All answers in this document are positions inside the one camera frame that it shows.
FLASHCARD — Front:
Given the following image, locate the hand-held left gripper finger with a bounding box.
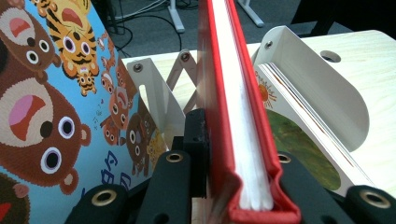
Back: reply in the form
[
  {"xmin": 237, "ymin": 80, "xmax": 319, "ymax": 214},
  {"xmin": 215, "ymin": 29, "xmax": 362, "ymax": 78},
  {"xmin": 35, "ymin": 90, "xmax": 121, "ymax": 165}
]
[{"xmin": 182, "ymin": 107, "xmax": 210, "ymax": 199}]

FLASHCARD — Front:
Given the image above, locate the red picture book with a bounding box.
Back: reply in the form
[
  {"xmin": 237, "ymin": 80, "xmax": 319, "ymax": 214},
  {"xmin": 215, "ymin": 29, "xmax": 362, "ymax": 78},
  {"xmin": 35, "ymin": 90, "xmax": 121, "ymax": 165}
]
[{"xmin": 196, "ymin": 0, "xmax": 303, "ymax": 224}]

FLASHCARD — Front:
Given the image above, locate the white caterpillar picture book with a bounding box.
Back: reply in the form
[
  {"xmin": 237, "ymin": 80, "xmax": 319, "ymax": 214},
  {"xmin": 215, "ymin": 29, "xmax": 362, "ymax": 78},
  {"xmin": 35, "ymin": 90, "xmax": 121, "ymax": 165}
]
[{"xmin": 254, "ymin": 62, "xmax": 376, "ymax": 198}]

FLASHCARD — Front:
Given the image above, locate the white expandable book rack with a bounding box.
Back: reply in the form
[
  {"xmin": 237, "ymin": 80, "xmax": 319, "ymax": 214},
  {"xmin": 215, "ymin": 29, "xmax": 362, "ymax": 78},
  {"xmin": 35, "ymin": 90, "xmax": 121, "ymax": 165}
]
[{"xmin": 122, "ymin": 25, "xmax": 372, "ymax": 153}]

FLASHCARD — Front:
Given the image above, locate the colourful animal picture book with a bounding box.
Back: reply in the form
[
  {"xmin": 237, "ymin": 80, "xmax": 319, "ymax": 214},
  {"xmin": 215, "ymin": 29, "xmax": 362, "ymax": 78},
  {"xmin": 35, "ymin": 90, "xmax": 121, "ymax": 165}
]
[{"xmin": 0, "ymin": 0, "xmax": 171, "ymax": 224}]

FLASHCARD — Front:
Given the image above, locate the white metal stand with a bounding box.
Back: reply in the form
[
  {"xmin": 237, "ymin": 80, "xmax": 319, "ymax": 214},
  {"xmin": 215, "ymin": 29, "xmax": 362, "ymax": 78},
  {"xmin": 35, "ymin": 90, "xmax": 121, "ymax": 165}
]
[{"xmin": 167, "ymin": 0, "xmax": 265, "ymax": 34}]

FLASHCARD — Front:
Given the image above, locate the tangle of floor cables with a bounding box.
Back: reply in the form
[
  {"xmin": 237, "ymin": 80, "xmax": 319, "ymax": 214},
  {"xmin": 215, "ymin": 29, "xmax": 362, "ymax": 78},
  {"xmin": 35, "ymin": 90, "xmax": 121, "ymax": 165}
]
[{"xmin": 106, "ymin": 0, "xmax": 185, "ymax": 59}]

